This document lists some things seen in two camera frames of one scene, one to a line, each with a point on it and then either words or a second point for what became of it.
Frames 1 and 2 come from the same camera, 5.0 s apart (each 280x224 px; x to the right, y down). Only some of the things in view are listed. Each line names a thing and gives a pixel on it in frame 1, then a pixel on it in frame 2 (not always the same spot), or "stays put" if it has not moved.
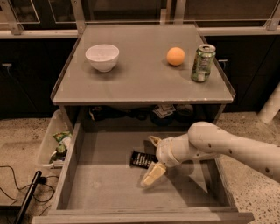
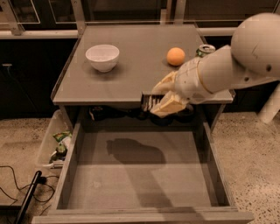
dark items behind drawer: [159, 115] stays put
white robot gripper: [164, 152] → [190, 81]
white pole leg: [271, 107] stays put
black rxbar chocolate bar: [143, 159] → [149, 101]
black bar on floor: [21, 211] stays put
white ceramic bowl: [103, 57] stays put
